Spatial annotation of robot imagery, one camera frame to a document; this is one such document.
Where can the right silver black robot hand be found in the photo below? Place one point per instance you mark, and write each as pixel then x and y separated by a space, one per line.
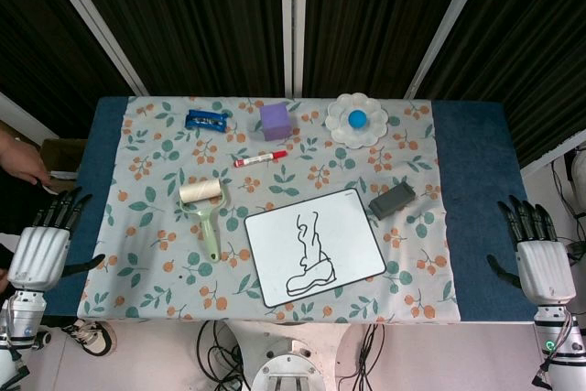
pixel 545 272

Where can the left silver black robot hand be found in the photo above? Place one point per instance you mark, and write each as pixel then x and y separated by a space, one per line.
pixel 36 253

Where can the grey whiteboard eraser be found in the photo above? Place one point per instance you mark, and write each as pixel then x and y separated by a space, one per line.
pixel 391 201

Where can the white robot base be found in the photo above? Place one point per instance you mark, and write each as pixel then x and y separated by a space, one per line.
pixel 286 368

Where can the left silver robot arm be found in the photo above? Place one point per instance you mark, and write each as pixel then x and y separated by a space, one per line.
pixel 20 318

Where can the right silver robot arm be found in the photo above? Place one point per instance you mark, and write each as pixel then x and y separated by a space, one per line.
pixel 556 331

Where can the person's bare hand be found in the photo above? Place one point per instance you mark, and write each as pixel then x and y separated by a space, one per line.
pixel 20 157

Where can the black-rimmed whiteboard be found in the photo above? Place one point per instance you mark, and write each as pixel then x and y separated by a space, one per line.
pixel 274 249

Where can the red white marker pen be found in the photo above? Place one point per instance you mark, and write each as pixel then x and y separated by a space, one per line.
pixel 258 159

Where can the black white sneaker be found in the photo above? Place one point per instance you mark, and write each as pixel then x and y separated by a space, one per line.
pixel 91 338

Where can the cardboard box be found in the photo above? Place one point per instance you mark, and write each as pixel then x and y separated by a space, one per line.
pixel 61 153

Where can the floral tablecloth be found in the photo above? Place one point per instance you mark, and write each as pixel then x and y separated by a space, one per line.
pixel 151 208

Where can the blue table cover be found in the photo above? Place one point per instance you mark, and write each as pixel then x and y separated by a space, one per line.
pixel 480 157

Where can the green lint roller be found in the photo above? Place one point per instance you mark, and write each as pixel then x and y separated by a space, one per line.
pixel 201 192

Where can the blue crumpled wrapper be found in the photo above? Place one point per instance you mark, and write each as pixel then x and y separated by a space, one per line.
pixel 204 120

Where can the blue ball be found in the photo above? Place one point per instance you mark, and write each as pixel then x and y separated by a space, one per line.
pixel 357 119

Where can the white flower-shaped palette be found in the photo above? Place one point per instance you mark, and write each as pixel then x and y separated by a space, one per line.
pixel 339 127

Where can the purple foam cube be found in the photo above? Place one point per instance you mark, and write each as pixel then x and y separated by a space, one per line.
pixel 276 123

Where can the black curtain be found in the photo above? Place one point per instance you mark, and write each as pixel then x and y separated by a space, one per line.
pixel 206 20

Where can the white frame post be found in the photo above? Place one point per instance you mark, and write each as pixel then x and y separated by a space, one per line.
pixel 18 114
pixel 549 157
pixel 287 20
pixel 451 20
pixel 94 20

